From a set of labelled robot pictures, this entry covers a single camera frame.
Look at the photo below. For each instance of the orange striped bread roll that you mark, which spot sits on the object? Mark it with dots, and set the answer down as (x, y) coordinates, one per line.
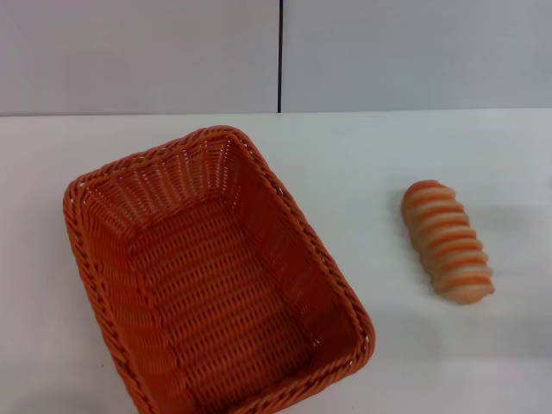
(448, 246)

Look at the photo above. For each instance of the orange woven plastic basket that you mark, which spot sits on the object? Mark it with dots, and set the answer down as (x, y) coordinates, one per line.
(224, 276)

